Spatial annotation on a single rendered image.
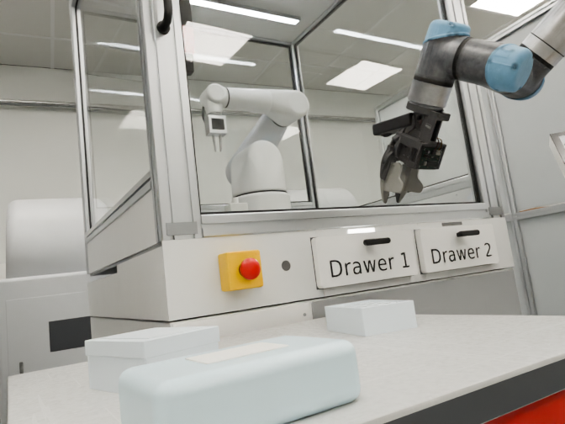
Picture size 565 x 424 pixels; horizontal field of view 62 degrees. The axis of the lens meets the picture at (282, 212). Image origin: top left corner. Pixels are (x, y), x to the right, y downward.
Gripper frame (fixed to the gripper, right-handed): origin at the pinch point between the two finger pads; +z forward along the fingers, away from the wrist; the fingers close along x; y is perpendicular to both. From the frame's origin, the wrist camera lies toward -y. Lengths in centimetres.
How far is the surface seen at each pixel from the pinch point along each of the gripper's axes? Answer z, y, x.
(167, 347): 0, 34, -59
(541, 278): 69, -43, 172
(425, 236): 12.7, -2.5, 18.9
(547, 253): 55, -45, 171
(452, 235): 13.0, -2.3, 28.8
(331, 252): 14.0, -1.6, -10.7
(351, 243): 12.7, -2.5, -5.0
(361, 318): 4.9, 29.9, -30.2
